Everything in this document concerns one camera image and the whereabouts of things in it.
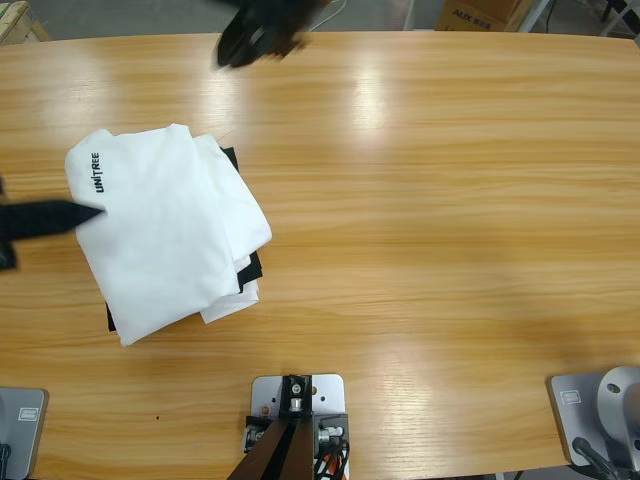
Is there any dark camera post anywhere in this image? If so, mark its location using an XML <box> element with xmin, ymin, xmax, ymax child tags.
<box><xmin>227</xmin><ymin>373</ymin><xmax>321</xmax><ymax>480</ymax></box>

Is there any orange cable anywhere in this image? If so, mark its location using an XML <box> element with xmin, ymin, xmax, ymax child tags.
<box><xmin>319</xmin><ymin>449</ymin><xmax>351</xmax><ymax>480</ymax></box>

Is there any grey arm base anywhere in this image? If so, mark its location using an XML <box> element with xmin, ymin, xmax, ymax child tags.
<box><xmin>0</xmin><ymin>387</ymin><xmax>50</xmax><ymax>480</ymax></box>
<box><xmin>544</xmin><ymin>366</ymin><xmax>640</xmax><ymax>471</ymax></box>

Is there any white garment stack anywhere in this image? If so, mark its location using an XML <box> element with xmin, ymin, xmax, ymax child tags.
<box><xmin>198</xmin><ymin>279</ymin><xmax>262</xmax><ymax>326</ymax></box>

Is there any white metal leg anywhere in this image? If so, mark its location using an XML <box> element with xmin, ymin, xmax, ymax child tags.
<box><xmin>517</xmin><ymin>0</ymin><xmax>551</xmax><ymax>34</ymax></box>

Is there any black post cable bundle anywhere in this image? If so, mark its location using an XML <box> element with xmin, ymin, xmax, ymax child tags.
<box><xmin>313</xmin><ymin>438</ymin><xmax>352</xmax><ymax>480</ymax></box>

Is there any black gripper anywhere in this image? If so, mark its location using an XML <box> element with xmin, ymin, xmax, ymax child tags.
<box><xmin>0</xmin><ymin>198</ymin><xmax>108</xmax><ymax>274</ymax></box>
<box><xmin>214</xmin><ymin>0</ymin><xmax>334</xmax><ymax>70</ymax></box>

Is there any white mounting block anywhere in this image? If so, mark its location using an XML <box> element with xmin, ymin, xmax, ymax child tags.
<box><xmin>249</xmin><ymin>373</ymin><xmax>350</xmax><ymax>451</ymax></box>

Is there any dark metal frame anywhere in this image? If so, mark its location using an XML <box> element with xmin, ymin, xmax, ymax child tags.
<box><xmin>597</xmin><ymin>0</ymin><xmax>640</xmax><ymax>39</ymax></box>

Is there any cardboard box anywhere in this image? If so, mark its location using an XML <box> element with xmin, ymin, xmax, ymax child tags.
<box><xmin>434</xmin><ymin>0</ymin><xmax>536</xmax><ymax>32</ymax></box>

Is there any white floor cable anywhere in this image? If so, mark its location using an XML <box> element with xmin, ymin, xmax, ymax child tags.
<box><xmin>312</xmin><ymin>0</ymin><xmax>351</xmax><ymax>31</ymax></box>

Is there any black clamp block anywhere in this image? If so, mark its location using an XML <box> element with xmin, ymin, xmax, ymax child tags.
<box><xmin>243</xmin><ymin>413</ymin><xmax>275</xmax><ymax>454</ymax></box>
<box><xmin>313</xmin><ymin>412</ymin><xmax>350</xmax><ymax>451</ymax></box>

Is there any wooden pallet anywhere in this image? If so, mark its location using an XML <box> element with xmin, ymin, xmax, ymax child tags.
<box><xmin>0</xmin><ymin>0</ymin><xmax>51</xmax><ymax>46</ymax></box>

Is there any white t-shirt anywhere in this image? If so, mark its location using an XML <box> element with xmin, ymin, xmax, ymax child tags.
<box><xmin>63</xmin><ymin>122</ymin><xmax>275</xmax><ymax>348</ymax></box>

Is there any black garment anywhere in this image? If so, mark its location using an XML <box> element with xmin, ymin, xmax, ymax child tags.
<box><xmin>103</xmin><ymin>145</ymin><xmax>267</xmax><ymax>335</ymax></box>

